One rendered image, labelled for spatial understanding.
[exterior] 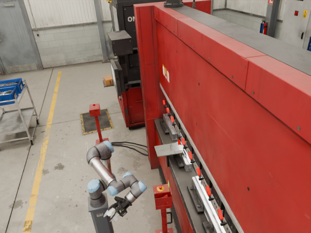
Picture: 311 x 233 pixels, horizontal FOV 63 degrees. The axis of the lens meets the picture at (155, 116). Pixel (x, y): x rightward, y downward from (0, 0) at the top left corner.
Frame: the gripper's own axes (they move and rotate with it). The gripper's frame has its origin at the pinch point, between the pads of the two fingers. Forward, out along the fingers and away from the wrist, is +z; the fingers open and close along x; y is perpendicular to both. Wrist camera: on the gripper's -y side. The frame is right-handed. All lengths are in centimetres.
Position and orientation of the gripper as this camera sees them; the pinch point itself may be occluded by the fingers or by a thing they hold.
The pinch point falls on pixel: (107, 217)
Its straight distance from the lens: 200.9
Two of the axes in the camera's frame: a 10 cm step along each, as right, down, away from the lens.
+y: 4.0, 2.8, -8.7
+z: -7.2, 6.8, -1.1
